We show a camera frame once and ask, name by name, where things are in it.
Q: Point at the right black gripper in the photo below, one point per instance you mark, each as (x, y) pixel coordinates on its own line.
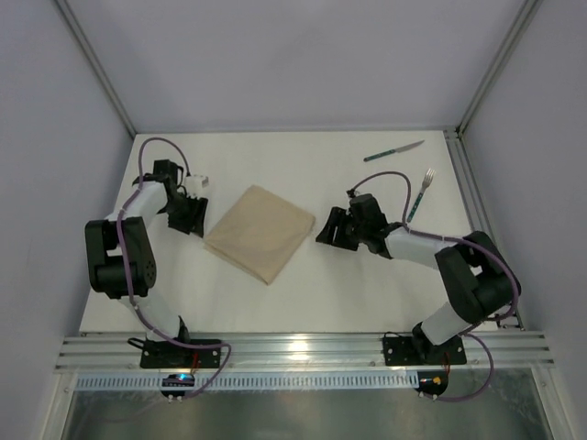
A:
(347, 225)

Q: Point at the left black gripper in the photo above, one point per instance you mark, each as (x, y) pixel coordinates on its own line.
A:
(187, 213)

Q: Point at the beige cloth napkin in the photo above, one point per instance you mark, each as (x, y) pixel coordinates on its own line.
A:
(260, 233)

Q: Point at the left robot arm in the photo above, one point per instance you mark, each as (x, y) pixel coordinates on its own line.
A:
(120, 259)

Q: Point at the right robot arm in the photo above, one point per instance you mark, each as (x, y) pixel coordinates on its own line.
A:
(477, 280)

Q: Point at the left black controller board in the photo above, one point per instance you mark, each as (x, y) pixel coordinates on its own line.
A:
(176, 386)

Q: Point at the black controller board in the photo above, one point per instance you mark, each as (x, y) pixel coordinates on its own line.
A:
(432, 383)
(176, 386)

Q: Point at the right black controller board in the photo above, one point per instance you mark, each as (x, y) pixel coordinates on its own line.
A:
(432, 383)

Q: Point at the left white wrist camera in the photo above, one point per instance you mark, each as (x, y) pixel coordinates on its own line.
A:
(196, 185)

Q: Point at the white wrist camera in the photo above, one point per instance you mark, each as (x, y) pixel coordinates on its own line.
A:
(196, 185)
(351, 193)

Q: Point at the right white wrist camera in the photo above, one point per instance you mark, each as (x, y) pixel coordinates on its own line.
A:
(351, 193)

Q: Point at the green handled knife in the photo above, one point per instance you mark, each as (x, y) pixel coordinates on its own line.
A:
(392, 151)

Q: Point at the green handled fork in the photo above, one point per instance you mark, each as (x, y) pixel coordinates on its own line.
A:
(425, 184)

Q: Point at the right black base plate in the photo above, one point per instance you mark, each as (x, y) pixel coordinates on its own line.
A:
(407, 350)

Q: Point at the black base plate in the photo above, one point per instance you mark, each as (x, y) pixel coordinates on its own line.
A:
(407, 350)
(164, 355)

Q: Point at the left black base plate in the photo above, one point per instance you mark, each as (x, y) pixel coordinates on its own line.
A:
(164, 355)

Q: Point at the right side aluminium rail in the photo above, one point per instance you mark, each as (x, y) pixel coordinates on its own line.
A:
(476, 212)

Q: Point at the slotted grey cable duct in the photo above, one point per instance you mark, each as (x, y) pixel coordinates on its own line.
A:
(256, 381)

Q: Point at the aluminium mounting rail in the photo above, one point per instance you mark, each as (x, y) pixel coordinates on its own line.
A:
(299, 351)

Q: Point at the left aluminium frame post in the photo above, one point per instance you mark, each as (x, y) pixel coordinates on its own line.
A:
(84, 44)

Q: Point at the aluminium frame post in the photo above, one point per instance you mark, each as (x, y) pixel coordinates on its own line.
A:
(506, 49)
(84, 44)

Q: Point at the right aluminium frame post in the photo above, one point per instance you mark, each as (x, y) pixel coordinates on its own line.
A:
(506, 49)

